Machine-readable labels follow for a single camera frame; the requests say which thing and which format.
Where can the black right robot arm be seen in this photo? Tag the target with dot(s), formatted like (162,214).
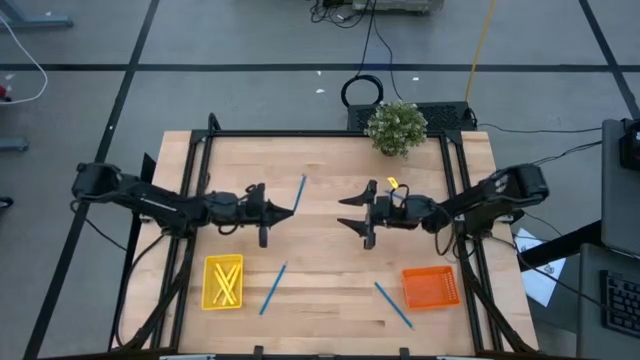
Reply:
(480,200)

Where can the blue pen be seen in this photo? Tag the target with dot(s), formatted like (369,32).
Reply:
(390,192)
(394,305)
(300,192)
(272,289)

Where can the small green potted plant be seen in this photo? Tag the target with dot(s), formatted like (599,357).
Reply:
(396,127)

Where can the grey side desk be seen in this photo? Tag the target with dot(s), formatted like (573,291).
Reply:
(615,200)

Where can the white paper sheet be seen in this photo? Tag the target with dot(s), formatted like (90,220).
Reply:
(542,287)

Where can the small black object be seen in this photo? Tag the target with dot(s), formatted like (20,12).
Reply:
(4,202)

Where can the grey keyboard desk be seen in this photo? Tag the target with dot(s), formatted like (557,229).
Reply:
(590,325)

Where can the orange plastic basket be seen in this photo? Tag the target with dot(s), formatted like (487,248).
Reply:
(430,287)

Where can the yellow plastic basket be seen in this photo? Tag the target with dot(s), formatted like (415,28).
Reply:
(209,287)

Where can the black beam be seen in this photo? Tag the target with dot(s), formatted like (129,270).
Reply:
(560,247)

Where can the small red object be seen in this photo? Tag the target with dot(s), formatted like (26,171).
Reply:
(3,92)

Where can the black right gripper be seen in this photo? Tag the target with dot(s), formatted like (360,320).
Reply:
(387,212)

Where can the black keyboard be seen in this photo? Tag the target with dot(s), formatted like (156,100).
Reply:
(622,302)

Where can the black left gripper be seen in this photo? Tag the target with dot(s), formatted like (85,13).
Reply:
(252,212)

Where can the grey equipment box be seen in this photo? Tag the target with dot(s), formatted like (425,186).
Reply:
(395,5)

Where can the black table edge clamp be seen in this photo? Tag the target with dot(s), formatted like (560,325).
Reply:
(404,352)
(258,351)

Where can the black perforated computer case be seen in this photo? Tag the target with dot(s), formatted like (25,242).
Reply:
(445,117)

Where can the black desktop device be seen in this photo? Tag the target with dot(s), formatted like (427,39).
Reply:
(631,145)

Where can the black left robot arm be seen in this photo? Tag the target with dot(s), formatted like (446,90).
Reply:
(150,202)

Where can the black aluminium rig frame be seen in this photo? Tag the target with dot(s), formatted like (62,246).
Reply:
(325,133)

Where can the short grey desk foot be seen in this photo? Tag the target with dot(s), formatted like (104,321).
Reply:
(12,145)

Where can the long grey desk foot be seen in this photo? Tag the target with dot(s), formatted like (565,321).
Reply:
(40,21)

